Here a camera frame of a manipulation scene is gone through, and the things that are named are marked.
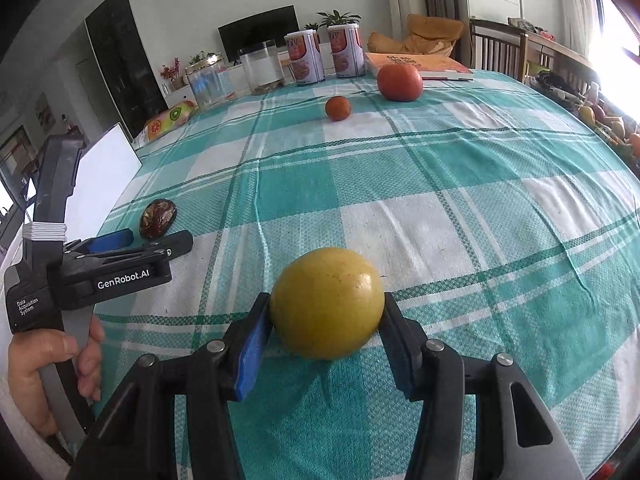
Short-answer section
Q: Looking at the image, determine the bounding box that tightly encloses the gold lid glass jar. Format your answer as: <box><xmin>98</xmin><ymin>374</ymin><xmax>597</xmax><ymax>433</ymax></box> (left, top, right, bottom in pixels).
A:
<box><xmin>185</xmin><ymin>57</ymin><xmax>236</xmax><ymax>109</ymax></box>

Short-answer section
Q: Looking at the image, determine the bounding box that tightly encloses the large reddish orange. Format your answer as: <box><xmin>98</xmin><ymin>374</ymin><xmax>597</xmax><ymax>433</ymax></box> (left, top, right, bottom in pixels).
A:
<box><xmin>376</xmin><ymin>63</ymin><xmax>424</xmax><ymax>103</ymax></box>

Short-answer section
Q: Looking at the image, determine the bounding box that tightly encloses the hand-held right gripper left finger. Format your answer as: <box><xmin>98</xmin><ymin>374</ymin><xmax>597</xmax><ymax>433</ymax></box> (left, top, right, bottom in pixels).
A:
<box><xmin>66</xmin><ymin>291</ymin><xmax>275</xmax><ymax>480</ymax></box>

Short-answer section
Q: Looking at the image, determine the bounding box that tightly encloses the small orange tangerine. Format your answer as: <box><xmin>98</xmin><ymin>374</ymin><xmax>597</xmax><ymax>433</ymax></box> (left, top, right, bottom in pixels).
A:
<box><xmin>324</xmin><ymin>95</ymin><xmax>353</xmax><ymax>122</ymax></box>

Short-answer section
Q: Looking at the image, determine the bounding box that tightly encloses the red flower arrangement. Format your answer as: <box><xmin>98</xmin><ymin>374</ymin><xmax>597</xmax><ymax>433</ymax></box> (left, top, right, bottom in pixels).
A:
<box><xmin>159</xmin><ymin>57</ymin><xmax>182</xmax><ymax>92</ymax></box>

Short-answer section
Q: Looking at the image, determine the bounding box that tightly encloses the tall glass jar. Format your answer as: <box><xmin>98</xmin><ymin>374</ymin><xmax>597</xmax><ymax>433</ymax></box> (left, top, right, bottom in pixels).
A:
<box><xmin>238</xmin><ymin>39</ymin><xmax>286</xmax><ymax>96</ymax></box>

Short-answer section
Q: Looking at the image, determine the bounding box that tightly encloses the white sheer curtain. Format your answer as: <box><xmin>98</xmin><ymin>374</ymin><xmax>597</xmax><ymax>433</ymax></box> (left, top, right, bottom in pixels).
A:
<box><xmin>559</xmin><ymin>0</ymin><xmax>602</xmax><ymax>57</ymax></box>

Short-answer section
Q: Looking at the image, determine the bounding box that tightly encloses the orange cover book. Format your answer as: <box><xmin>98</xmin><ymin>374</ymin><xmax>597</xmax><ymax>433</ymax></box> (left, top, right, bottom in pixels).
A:
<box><xmin>363</xmin><ymin>52</ymin><xmax>474</xmax><ymax>82</ymax></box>

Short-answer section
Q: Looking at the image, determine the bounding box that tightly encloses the dark brown water chestnut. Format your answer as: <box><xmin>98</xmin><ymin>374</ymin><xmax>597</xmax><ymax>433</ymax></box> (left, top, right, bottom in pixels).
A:
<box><xmin>138</xmin><ymin>198</ymin><xmax>179</xmax><ymax>239</ymax></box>

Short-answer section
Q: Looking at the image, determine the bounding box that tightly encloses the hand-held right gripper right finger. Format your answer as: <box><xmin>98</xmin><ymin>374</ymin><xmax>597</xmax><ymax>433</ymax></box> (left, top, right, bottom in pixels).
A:
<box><xmin>381</xmin><ymin>296</ymin><xmax>585</xmax><ymax>480</ymax></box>

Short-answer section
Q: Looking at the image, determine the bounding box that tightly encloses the white standing air conditioner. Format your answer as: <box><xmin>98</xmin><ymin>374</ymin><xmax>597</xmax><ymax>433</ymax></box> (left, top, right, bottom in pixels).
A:
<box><xmin>382</xmin><ymin>0</ymin><xmax>426</xmax><ymax>57</ymax></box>

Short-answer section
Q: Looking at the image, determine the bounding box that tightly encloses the leafy plant in white pot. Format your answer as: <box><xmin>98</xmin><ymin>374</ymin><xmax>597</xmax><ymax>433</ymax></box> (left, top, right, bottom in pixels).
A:
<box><xmin>187</xmin><ymin>49</ymin><xmax>219</xmax><ymax>69</ymax></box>

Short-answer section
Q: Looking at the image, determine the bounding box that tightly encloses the row of small toy items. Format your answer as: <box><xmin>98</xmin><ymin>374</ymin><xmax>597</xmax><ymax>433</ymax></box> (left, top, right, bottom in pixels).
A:
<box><xmin>534</xmin><ymin>69</ymin><xmax>640</xmax><ymax>163</ymax></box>

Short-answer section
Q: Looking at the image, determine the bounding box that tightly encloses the black flat television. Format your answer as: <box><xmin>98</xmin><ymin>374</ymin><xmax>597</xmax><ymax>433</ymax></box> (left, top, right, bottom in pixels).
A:
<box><xmin>217</xmin><ymin>4</ymin><xmax>300</xmax><ymax>64</ymax></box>

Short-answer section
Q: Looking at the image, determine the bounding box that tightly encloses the yellow-green orange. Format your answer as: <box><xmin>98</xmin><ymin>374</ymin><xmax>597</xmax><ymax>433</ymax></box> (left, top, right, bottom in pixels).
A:
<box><xmin>269</xmin><ymin>247</ymin><xmax>386</xmax><ymax>361</ymax></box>

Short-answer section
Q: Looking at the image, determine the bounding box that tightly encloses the dark wooden chair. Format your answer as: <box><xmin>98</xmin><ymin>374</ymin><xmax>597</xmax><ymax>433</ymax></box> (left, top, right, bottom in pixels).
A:
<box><xmin>469</xmin><ymin>18</ymin><xmax>529</xmax><ymax>84</ymax></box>

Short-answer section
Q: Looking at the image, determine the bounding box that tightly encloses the black glass cabinet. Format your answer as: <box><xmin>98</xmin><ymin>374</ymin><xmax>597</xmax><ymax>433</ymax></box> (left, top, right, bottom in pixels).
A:
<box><xmin>84</xmin><ymin>0</ymin><xmax>157</xmax><ymax>139</ymax></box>

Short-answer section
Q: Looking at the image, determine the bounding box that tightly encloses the fruit print tissue pack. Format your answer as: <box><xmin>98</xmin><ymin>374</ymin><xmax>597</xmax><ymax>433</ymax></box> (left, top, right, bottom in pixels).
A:
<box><xmin>143</xmin><ymin>99</ymin><xmax>197</xmax><ymax>141</ymax></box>

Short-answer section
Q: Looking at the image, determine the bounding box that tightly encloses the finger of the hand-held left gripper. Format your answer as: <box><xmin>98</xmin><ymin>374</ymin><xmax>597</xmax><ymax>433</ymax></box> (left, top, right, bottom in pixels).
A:
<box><xmin>65</xmin><ymin>228</ymin><xmax>135</xmax><ymax>257</ymax></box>
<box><xmin>75</xmin><ymin>230</ymin><xmax>195</xmax><ymax>265</ymax></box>

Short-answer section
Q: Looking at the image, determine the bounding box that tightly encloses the teal white checked tablecloth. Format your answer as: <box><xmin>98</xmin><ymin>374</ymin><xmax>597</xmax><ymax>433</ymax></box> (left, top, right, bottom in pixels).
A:
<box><xmin>92</xmin><ymin>67</ymin><xmax>640</xmax><ymax>480</ymax></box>

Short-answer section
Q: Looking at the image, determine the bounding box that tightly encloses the orange lounge chair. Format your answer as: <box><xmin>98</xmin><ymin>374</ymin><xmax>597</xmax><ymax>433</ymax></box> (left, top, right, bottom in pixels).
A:
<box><xmin>368</xmin><ymin>13</ymin><xmax>465</xmax><ymax>57</ymax></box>

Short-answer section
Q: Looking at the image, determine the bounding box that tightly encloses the red label can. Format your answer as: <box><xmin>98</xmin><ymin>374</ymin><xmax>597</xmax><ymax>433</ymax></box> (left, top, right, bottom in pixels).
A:
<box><xmin>284</xmin><ymin>29</ymin><xmax>326</xmax><ymax>87</ymax></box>
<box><xmin>327</xmin><ymin>23</ymin><xmax>366</xmax><ymax>79</ymax></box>

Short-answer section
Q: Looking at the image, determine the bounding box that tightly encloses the large window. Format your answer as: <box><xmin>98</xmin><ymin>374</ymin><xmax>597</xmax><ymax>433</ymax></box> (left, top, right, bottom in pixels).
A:
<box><xmin>594</xmin><ymin>0</ymin><xmax>640</xmax><ymax>91</ymax></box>

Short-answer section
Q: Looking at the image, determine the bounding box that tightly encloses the person's left hand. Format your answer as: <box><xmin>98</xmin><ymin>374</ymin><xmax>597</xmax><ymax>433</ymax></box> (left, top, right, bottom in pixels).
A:
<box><xmin>7</xmin><ymin>318</ymin><xmax>106</xmax><ymax>437</ymax></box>

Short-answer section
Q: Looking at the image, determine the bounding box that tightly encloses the large green potted plant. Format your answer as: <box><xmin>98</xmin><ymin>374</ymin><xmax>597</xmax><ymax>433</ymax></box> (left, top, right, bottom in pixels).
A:
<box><xmin>317</xmin><ymin>9</ymin><xmax>362</xmax><ymax>29</ymax></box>

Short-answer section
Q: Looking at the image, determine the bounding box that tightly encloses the white cardboard box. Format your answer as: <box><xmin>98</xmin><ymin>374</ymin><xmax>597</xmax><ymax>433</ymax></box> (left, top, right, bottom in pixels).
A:
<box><xmin>64</xmin><ymin>122</ymin><xmax>144</xmax><ymax>242</ymax></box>

